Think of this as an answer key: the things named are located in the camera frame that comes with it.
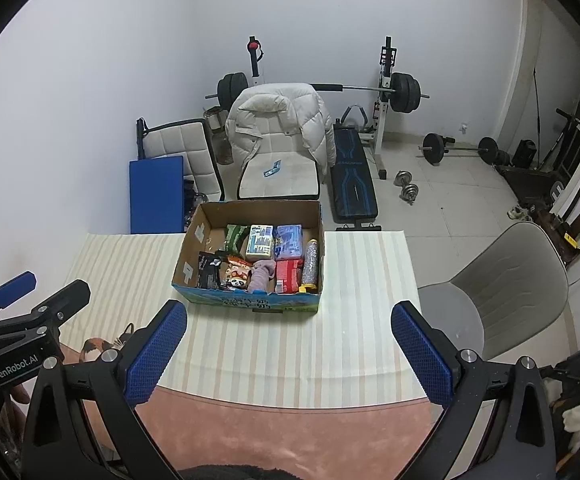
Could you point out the light blue tissue pack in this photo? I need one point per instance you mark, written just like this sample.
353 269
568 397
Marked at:
289 240

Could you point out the white cushioned chair seat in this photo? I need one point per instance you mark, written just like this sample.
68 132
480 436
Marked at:
290 180

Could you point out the thin black pole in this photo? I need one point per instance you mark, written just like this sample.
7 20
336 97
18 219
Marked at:
536 110

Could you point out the racked barbell with black plates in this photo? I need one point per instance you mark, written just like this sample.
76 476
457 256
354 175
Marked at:
405 91

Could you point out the person's left hand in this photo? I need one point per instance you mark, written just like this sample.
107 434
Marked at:
19 394

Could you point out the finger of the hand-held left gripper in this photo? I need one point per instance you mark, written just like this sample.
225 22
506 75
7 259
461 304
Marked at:
67 297
14 285

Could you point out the small blue packet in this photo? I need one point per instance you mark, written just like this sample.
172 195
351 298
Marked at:
272 169

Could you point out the grey-purple sock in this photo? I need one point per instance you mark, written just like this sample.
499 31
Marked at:
261 275

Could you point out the green snack packet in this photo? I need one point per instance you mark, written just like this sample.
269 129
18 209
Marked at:
235 237

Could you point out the white quilted folding chair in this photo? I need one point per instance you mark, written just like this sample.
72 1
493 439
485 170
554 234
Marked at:
179 145

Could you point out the white barbell rack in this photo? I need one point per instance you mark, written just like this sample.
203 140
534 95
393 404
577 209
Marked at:
382 125

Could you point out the grey shell chair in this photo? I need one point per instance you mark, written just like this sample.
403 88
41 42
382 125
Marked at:
510 280

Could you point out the rack post with red knob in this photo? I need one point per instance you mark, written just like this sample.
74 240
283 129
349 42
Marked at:
255 60

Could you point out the black kick scooter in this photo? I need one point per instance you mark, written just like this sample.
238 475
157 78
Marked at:
562 135

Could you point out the white and blue tissue pack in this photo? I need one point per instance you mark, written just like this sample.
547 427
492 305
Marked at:
260 242

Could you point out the black and blue weight bench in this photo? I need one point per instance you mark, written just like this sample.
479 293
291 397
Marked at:
352 185

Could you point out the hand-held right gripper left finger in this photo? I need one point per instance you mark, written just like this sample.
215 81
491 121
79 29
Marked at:
157 355

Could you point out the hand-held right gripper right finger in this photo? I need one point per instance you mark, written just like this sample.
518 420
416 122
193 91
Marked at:
420 355

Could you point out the floor barbell with black plates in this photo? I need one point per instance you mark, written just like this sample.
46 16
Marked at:
435 147

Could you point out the calico cat plush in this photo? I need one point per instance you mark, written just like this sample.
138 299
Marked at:
94 347

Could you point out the cardboard box with blue print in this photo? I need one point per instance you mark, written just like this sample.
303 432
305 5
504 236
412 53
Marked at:
250 302

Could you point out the black bag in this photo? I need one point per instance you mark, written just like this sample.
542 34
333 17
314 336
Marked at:
524 154

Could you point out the dark low wooden base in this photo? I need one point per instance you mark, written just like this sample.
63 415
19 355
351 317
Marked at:
530 185

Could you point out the black snack packet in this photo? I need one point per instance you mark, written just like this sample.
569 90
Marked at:
210 270

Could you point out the orange snack packet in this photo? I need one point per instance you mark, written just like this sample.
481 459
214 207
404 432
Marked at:
235 272

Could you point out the blue foam mat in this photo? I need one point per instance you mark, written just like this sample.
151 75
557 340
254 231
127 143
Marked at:
154 195

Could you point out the person's black fleece clothing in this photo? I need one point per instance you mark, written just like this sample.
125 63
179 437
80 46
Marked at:
245 474

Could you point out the red snack packet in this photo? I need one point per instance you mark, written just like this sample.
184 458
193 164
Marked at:
287 275

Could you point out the cream striped tablecloth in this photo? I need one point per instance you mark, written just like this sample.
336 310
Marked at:
360 310

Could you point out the white puffer jacket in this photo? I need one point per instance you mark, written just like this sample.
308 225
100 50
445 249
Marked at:
270 120

